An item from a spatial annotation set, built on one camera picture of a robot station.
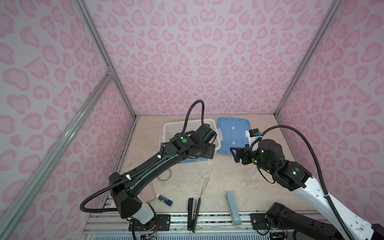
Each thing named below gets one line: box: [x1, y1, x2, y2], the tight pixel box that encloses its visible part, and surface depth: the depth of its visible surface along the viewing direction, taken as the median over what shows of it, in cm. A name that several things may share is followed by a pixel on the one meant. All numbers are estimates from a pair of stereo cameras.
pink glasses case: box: [141, 182, 156, 203], surface depth 82 cm
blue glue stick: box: [156, 193, 174, 207], surface depth 81 cm
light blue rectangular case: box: [225, 192, 242, 227], surface depth 74 cm
